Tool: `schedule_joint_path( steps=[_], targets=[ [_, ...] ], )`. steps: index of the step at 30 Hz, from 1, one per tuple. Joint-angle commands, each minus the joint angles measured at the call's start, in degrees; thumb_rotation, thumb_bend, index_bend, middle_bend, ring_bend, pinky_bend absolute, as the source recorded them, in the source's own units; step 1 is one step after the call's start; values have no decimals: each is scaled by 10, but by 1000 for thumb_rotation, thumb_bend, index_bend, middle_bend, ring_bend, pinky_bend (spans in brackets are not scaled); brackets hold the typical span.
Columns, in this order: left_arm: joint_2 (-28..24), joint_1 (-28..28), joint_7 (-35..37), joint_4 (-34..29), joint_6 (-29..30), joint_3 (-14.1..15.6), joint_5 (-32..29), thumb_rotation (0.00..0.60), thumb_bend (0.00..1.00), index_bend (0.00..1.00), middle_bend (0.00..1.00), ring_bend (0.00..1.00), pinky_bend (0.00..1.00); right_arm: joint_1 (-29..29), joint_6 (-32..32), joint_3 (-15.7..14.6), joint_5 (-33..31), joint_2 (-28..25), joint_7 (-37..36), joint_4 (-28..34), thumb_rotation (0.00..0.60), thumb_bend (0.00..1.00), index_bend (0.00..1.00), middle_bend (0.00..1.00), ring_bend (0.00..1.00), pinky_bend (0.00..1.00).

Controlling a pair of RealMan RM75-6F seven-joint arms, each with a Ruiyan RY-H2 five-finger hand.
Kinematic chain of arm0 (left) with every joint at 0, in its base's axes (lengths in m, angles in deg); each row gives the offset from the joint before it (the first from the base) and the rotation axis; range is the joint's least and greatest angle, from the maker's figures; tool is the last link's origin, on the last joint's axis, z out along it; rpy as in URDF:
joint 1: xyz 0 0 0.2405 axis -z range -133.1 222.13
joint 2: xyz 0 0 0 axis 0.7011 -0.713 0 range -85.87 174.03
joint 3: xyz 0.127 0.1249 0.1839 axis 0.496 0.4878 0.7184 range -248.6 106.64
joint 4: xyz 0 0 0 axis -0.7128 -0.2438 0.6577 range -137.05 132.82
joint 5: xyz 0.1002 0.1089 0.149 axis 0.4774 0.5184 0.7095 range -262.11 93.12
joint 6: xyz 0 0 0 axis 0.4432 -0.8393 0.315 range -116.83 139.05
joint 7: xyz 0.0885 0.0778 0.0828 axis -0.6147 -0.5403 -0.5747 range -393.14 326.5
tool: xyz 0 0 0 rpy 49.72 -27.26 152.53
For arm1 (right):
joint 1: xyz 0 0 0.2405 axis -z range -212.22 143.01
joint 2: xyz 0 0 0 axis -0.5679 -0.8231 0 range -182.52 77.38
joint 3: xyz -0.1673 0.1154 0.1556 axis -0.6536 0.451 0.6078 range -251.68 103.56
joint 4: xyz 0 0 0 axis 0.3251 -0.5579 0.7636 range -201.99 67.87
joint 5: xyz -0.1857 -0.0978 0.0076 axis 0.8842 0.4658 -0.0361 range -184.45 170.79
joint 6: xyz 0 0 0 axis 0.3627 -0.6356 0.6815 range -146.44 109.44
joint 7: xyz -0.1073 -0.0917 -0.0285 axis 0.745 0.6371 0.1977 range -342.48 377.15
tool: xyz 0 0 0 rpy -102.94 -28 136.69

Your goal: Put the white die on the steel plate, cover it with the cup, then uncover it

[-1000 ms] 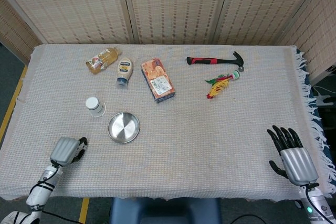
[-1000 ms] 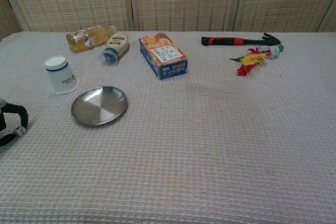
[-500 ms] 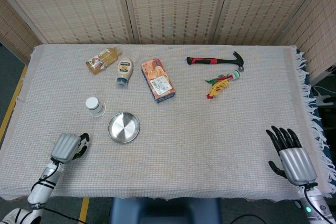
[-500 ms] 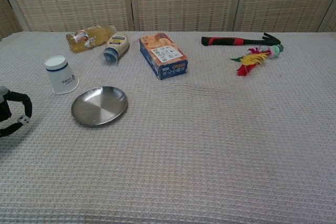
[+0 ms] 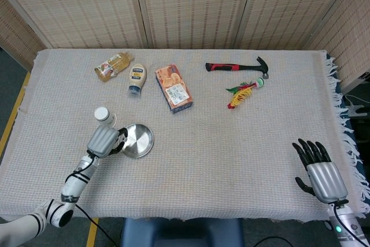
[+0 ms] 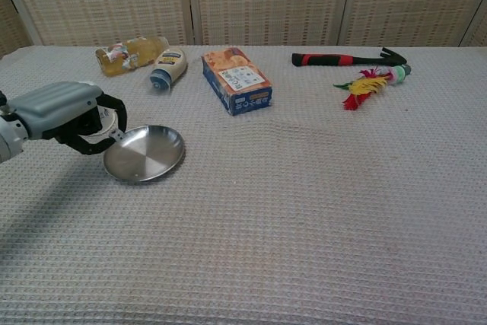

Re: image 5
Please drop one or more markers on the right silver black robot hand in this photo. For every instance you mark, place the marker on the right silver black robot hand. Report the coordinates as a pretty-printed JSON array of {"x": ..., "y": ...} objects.
[{"x": 326, "y": 180}]

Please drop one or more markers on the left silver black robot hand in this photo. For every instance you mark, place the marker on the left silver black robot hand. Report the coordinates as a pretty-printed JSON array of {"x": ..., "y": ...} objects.
[{"x": 102, "y": 141}]

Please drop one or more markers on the white lidded jar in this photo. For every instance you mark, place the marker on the white lidded jar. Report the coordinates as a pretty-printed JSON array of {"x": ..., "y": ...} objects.
[{"x": 102, "y": 115}]

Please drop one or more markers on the round metal plate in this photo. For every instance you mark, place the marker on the round metal plate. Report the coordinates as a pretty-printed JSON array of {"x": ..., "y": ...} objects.
[{"x": 140, "y": 141}]

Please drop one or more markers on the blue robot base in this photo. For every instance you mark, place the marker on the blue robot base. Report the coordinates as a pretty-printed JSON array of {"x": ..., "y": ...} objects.
[{"x": 182, "y": 234}]

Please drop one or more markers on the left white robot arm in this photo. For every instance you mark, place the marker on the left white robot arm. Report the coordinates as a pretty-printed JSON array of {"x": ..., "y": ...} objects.
[{"x": 72, "y": 186}]

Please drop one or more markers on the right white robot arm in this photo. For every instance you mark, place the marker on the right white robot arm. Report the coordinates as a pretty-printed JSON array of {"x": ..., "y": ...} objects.
[{"x": 347, "y": 226}]

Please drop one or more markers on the black equipment box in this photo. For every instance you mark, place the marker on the black equipment box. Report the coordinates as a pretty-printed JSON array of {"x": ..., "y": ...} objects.
[{"x": 361, "y": 131}]

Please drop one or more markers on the mayonnaise squeeze bottle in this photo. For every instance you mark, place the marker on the mayonnaise squeeze bottle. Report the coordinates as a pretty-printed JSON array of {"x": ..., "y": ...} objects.
[{"x": 137, "y": 77}]

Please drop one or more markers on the amber juice bottle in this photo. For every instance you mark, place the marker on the amber juice bottle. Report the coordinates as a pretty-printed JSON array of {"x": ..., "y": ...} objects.
[{"x": 111, "y": 66}]

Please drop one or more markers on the orange snack box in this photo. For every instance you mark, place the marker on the orange snack box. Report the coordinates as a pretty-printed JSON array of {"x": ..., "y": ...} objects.
[{"x": 173, "y": 88}]

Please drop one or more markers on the yellow floor tape strip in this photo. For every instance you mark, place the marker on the yellow floor tape strip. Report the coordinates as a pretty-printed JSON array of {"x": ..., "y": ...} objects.
[
  {"x": 92, "y": 235},
  {"x": 14, "y": 114}
]

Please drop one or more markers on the beige woven fringed tablecloth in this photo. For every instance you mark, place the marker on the beige woven fringed tablecloth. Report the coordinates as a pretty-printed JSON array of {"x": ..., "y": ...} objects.
[{"x": 216, "y": 143}]

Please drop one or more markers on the colourful feather shuttlecock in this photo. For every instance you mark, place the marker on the colourful feather shuttlecock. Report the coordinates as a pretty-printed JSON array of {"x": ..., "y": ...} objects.
[{"x": 242, "y": 93}]

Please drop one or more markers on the bamboo folding screen panel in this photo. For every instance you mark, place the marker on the bamboo folding screen panel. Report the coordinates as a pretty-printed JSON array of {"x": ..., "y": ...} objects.
[
  {"x": 196, "y": 7},
  {"x": 14, "y": 33},
  {"x": 352, "y": 41},
  {"x": 289, "y": 7},
  {"x": 72, "y": 7}
]

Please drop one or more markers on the red black claw hammer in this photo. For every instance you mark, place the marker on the red black claw hammer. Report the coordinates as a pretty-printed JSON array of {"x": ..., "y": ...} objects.
[{"x": 228, "y": 67}]

